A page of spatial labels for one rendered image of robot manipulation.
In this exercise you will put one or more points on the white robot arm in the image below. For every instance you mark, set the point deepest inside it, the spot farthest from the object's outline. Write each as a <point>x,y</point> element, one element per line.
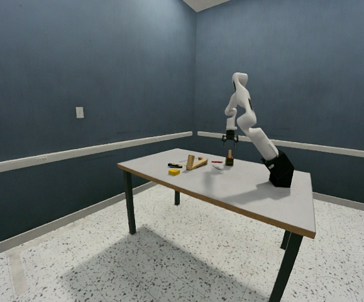
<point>247,120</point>

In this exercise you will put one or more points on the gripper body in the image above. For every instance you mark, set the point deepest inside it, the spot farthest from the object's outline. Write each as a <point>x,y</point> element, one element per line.
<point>230,133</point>

